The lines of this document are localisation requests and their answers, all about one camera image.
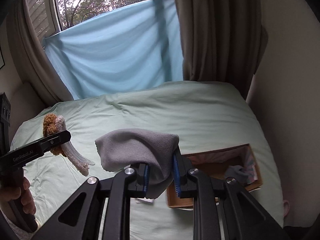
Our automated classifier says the white cloth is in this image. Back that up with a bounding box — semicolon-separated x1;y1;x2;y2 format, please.
136;198;154;204

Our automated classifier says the grey microfibre cloth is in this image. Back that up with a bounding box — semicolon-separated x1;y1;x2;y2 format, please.
95;128;179;199

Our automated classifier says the brown plush toy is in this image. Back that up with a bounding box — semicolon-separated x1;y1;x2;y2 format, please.
42;113;95;176

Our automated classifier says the grey sock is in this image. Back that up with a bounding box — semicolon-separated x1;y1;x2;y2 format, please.
224;165;252;185

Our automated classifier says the person's left hand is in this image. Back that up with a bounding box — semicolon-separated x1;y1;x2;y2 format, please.
1;177;36;217

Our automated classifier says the patterned cardboard box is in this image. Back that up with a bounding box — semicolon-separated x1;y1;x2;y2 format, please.
166;143;264;209

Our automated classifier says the beige headboard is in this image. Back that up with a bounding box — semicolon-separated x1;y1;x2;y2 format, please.
9;82;46;143

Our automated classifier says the left brown curtain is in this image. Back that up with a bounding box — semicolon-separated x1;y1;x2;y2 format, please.
6;0;73;106

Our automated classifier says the brown curtain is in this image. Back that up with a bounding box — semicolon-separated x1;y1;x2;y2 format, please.
6;0;73;106
175;0;268;98

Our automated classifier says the light blue hanging cloth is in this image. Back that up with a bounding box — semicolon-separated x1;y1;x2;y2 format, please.
44;0;183;99

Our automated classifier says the right brown curtain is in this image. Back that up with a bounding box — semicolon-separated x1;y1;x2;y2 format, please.
175;0;268;98

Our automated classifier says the framed wall picture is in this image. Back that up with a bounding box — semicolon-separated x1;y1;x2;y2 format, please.
0;47;5;69

